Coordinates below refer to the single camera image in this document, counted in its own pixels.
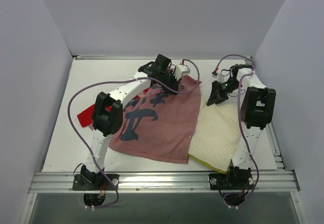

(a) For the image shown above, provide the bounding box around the cream pillow yellow edge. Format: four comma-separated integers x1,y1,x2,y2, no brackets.
188,102,241,173

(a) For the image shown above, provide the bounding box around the red pink printed pillowcase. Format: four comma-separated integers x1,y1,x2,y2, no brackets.
77,75,203,164

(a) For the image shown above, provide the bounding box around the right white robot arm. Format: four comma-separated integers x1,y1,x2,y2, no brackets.
207,64,276,188

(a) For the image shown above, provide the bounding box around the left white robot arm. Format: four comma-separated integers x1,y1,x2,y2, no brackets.
80,54,190,189

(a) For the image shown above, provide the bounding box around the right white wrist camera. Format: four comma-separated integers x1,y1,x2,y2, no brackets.
212,68,229,82

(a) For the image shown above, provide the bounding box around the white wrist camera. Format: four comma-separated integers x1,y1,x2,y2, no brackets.
174,64,190,81
212,68,229,82

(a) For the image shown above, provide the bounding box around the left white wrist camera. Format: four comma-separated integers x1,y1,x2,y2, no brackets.
174,64,190,81

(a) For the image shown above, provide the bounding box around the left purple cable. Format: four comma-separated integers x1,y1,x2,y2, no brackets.
67,58,202,208

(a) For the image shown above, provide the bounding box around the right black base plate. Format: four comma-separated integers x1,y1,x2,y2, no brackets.
209,166,254,190

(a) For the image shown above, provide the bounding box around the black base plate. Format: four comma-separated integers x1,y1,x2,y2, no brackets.
209,166,254,190
72,173,119,191

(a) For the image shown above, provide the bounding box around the aluminium front rail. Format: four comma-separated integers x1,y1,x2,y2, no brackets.
29,170,300,194

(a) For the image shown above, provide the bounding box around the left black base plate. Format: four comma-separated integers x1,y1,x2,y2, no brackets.
72,173,119,191

